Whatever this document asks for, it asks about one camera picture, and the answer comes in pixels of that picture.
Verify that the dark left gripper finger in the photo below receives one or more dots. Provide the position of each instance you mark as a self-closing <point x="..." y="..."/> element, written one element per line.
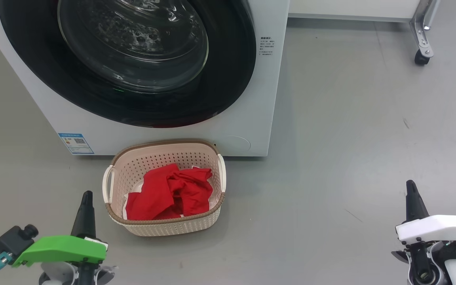
<point x="85" y="221"/>

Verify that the white partition panel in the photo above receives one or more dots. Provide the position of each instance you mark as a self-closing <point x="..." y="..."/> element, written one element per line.
<point x="350" y="8"/>

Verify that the blue energy label sticker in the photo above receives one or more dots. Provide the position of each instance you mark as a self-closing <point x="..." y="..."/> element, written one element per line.
<point x="75" y="143"/>

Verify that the white washing machine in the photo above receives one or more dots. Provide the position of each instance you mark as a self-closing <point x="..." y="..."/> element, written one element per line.
<point x="251" y="99"/>

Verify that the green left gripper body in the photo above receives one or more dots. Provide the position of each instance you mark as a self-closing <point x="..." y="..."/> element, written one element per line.
<point x="61" y="248"/>

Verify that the grey metal caster leg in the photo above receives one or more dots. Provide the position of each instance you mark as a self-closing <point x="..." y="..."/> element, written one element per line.
<point x="424" y="31"/>

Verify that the cream perforated laundry basket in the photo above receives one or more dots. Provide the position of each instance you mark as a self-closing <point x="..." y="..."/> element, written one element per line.
<point x="160" y="227"/>

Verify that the red garment with white stripes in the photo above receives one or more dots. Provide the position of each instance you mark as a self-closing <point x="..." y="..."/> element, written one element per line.
<point x="156" y="194"/>

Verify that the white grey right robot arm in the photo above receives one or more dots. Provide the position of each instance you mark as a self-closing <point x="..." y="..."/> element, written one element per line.
<point x="455" y="273"/>

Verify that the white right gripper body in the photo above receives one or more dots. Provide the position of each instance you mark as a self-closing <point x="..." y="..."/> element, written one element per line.
<point x="437" y="228"/>

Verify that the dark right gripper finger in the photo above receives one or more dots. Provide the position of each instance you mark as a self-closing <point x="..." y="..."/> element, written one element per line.
<point x="415" y="206"/>

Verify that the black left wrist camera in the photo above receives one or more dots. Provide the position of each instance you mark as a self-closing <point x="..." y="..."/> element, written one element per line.
<point x="12" y="241"/>

